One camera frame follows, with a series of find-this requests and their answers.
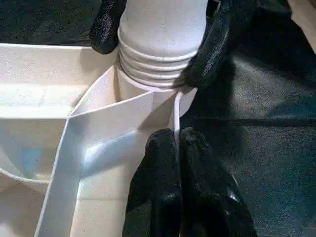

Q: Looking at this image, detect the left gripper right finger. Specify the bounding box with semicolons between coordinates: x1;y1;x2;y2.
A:
179;126;258;237

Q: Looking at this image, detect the white plastic table top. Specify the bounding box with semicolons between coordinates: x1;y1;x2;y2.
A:
0;43;198;237

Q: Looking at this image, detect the white plastic table leg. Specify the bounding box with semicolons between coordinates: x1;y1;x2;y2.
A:
117;0;209;89

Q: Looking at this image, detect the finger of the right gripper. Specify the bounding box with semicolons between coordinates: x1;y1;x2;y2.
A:
89;0;128;55
180;0;257;88

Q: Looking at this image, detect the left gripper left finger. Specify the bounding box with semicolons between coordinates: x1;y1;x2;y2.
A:
122;128;182;237

